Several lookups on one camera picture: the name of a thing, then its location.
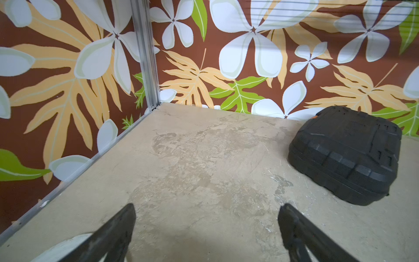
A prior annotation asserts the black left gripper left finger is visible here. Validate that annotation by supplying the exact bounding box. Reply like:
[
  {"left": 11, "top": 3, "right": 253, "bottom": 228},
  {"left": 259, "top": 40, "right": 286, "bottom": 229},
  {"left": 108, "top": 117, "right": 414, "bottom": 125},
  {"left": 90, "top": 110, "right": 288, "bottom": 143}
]
[{"left": 61, "top": 203, "right": 136, "bottom": 262}]

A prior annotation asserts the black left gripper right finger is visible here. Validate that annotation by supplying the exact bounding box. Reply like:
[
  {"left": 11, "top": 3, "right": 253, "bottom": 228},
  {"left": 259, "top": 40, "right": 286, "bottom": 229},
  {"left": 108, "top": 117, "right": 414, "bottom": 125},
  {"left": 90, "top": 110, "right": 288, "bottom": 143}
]
[{"left": 278, "top": 203, "right": 357, "bottom": 262}]

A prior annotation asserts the black hard plastic case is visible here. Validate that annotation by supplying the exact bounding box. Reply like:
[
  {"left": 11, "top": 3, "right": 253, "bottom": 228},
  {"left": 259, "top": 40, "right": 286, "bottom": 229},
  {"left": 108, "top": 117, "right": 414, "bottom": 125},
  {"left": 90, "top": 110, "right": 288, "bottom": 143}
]
[{"left": 288, "top": 106, "right": 402, "bottom": 206}]

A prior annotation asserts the aluminium frame post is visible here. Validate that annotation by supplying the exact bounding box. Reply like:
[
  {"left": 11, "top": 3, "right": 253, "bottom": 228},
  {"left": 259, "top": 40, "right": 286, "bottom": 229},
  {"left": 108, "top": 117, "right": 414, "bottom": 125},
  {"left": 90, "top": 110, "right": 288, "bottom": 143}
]
[{"left": 131, "top": 0, "right": 160, "bottom": 111}]

